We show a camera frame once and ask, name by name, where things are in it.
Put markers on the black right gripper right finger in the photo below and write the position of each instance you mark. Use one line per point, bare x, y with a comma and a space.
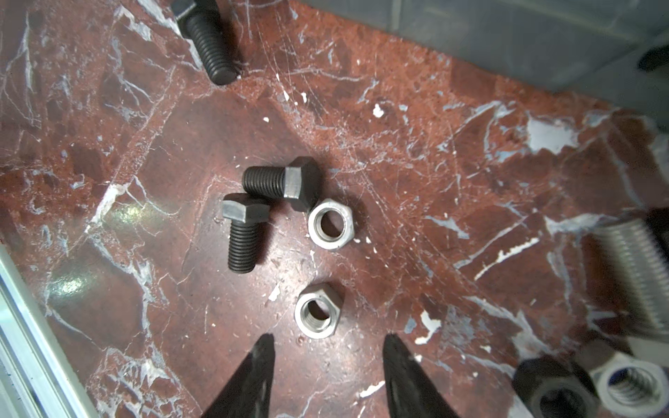
410, 393

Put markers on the black hex nut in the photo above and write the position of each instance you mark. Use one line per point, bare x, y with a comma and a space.
549, 389

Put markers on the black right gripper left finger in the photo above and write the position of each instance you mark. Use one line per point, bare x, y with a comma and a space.
248, 392

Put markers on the black hex bolt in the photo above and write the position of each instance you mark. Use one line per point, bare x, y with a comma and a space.
299, 183
200, 21

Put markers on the grey compartment organizer box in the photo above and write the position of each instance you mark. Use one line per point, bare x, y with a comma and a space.
611, 50

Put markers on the large silver bolt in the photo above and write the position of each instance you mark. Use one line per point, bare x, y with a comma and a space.
640, 267

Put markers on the black screw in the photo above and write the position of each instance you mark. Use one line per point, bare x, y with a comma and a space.
247, 215

